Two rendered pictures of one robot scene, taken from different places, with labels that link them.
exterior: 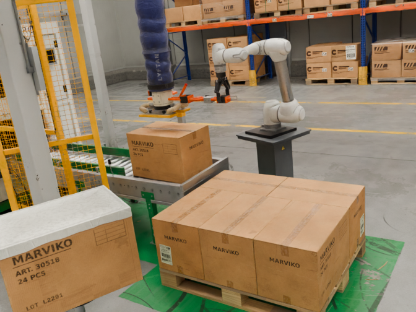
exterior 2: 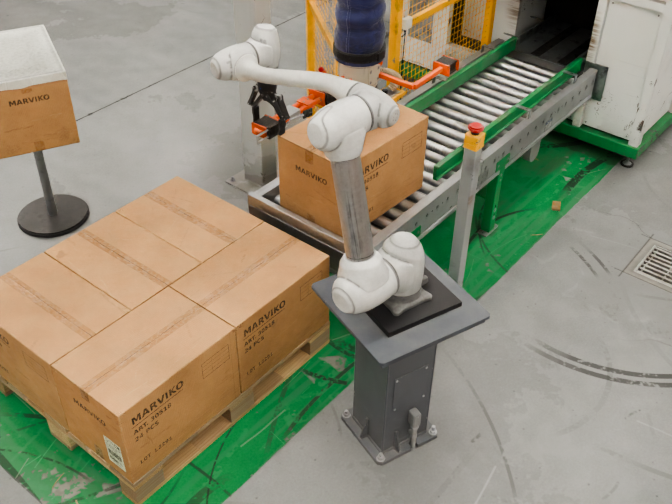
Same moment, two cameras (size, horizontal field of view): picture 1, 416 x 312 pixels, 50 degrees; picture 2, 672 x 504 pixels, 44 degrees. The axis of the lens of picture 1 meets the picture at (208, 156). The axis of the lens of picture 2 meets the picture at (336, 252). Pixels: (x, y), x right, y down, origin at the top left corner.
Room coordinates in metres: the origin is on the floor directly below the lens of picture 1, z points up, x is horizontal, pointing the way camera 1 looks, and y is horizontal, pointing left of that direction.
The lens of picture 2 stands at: (3.83, -2.99, 2.88)
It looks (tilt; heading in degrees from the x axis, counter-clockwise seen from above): 39 degrees down; 93
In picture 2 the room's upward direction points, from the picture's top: 1 degrees clockwise
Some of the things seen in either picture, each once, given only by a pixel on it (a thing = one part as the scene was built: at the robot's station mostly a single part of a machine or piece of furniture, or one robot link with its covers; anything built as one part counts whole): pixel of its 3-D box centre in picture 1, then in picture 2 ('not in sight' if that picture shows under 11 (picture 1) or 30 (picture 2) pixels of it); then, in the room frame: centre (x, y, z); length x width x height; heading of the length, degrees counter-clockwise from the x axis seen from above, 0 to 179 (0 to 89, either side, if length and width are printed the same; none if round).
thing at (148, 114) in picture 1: (157, 113); not in sight; (3.64, 0.38, 1.11); 0.34 x 0.10 x 0.05; 56
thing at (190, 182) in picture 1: (205, 173); (304, 225); (3.50, 0.03, 0.58); 0.70 x 0.03 x 0.06; 145
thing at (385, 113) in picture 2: (262, 47); (373, 108); (3.80, -0.56, 1.53); 0.18 x 0.14 x 0.13; 138
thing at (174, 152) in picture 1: (169, 150); (353, 162); (3.71, 0.32, 0.75); 0.60 x 0.40 x 0.40; 52
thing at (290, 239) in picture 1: (262, 226); (158, 309); (2.88, -0.33, 0.34); 1.20 x 1.00 x 0.40; 55
